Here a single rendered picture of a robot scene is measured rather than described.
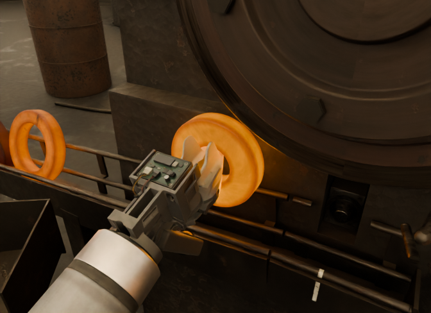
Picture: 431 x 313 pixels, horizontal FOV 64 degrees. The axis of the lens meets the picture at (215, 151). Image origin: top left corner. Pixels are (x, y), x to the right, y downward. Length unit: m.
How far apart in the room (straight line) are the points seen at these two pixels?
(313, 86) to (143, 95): 0.44
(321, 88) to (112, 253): 0.26
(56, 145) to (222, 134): 0.49
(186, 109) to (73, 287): 0.36
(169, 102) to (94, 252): 0.34
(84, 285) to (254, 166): 0.27
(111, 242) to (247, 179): 0.22
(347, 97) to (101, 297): 0.29
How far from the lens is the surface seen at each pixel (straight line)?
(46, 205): 0.70
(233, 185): 0.54
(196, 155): 0.52
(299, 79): 0.31
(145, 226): 0.41
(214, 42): 0.42
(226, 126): 0.50
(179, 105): 0.64
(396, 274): 0.60
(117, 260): 0.39
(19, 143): 1.02
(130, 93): 0.71
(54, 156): 0.89
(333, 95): 0.31
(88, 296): 0.38
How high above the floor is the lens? 1.12
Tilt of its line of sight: 30 degrees down
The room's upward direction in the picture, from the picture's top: straight up
